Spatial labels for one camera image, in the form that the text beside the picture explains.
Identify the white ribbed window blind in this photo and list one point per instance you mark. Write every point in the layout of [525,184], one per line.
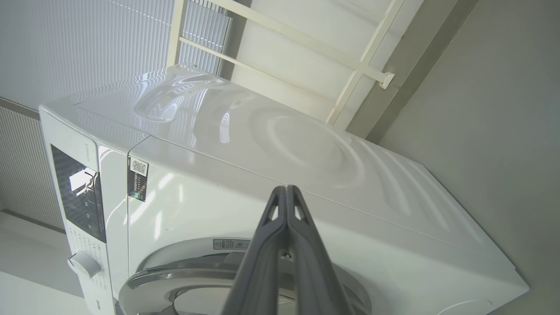
[78,43]

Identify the black QR code sticker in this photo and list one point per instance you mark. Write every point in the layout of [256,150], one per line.
[138,179]

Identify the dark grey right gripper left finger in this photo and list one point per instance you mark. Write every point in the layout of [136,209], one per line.
[262,262]

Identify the grey warning sticker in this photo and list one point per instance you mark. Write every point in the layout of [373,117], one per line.
[229,244]

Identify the dark washer control panel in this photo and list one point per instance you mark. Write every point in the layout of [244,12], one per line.
[83,205]

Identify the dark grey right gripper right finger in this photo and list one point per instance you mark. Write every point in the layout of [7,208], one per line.
[310,271]

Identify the white front-load washing machine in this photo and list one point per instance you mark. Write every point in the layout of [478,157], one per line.
[306,153]

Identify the white round control knob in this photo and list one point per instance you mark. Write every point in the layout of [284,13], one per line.
[84,264]

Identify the white metal railing frame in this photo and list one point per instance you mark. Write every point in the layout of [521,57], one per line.
[306,41]

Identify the round glass washing machine door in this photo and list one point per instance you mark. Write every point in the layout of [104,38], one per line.
[153,280]

